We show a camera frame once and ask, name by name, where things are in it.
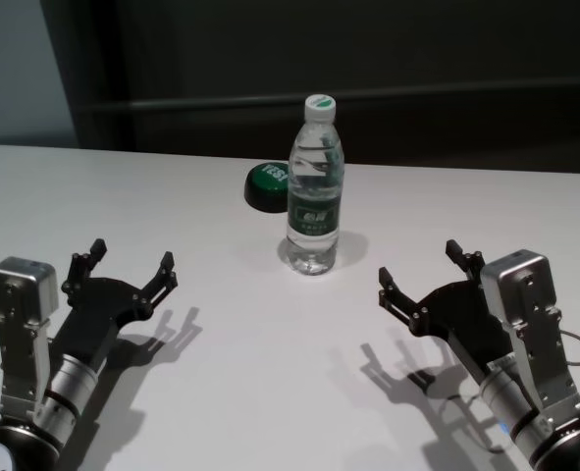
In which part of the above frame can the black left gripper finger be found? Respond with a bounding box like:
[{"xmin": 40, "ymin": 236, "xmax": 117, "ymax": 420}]
[
  {"xmin": 138, "ymin": 250, "xmax": 180, "ymax": 314},
  {"xmin": 62, "ymin": 237, "xmax": 108, "ymax": 296}
]

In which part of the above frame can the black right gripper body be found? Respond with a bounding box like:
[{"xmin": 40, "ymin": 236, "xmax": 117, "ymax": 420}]
[{"xmin": 409, "ymin": 279, "xmax": 517, "ymax": 383}]

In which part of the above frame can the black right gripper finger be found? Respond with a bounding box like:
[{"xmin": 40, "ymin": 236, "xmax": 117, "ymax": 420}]
[
  {"xmin": 377, "ymin": 266, "xmax": 427, "ymax": 336},
  {"xmin": 444, "ymin": 238, "xmax": 486, "ymax": 287}
]

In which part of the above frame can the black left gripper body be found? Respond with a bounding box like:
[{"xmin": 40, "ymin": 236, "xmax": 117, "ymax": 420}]
[{"xmin": 48, "ymin": 276, "xmax": 149, "ymax": 374}]

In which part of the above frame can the clear water bottle green label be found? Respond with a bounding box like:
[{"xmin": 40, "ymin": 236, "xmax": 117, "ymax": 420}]
[{"xmin": 284, "ymin": 93, "xmax": 345, "ymax": 277}]

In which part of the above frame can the green YES button black base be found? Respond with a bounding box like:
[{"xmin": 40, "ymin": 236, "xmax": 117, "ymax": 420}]
[{"xmin": 243, "ymin": 163, "xmax": 290, "ymax": 214}]

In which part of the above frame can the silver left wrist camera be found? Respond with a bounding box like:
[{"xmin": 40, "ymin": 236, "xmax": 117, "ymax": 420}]
[{"xmin": 0, "ymin": 256, "xmax": 59, "ymax": 424}]

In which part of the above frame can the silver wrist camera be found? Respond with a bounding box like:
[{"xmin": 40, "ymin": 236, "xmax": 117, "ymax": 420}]
[
  {"xmin": 0, "ymin": 256, "xmax": 59, "ymax": 424},
  {"xmin": 480, "ymin": 249, "xmax": 580, "ymax": 429}
]

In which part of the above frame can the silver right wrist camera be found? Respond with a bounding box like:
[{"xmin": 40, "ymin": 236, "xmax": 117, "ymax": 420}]
[{"xmin": 480, "ymin": 249, "xmax": 580, "ymax": 429}]

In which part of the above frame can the dark vertical partition post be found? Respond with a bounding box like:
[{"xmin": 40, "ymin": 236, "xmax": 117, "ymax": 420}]
[{"xmin": 38, "ymin": 0, "xmax": 134, "ymax": 148}]

